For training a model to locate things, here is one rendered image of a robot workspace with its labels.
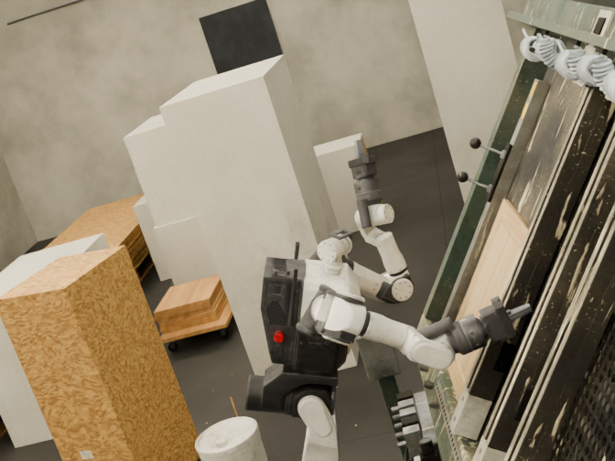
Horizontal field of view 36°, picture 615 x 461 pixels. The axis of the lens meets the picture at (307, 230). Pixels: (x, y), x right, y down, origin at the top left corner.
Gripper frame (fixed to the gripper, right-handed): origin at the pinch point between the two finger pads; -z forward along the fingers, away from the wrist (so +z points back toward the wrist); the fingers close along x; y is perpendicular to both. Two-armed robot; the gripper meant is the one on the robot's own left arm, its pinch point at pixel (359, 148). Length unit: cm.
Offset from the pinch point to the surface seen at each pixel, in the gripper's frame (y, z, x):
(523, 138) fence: -39, 8, 35
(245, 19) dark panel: -327, -223, -685
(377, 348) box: -8, 70, -28
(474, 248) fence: -26, 40, 16
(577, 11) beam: -27, -21, 79
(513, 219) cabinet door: -20, 33, 45
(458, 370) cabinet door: -2, 75, 27
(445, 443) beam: 17, 91, 39
